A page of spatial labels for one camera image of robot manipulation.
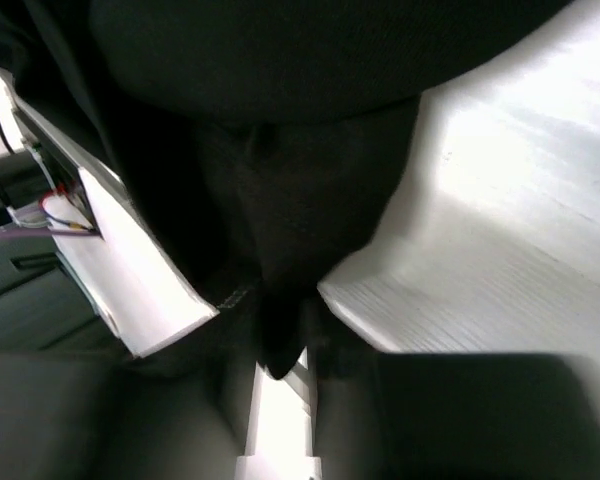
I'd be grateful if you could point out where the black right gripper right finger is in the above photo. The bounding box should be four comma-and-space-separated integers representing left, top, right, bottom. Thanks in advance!
302, 294, 600, 480

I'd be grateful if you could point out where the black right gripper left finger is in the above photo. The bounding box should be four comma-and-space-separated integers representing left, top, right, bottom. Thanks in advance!
0, 289, 264, 480

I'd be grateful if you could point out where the black skirt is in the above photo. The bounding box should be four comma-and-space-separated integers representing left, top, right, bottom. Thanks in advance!
0, 1, 564, 378

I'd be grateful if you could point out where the aluminium table edge rail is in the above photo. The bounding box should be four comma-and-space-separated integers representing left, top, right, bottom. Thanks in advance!
14, 97, 142, 224

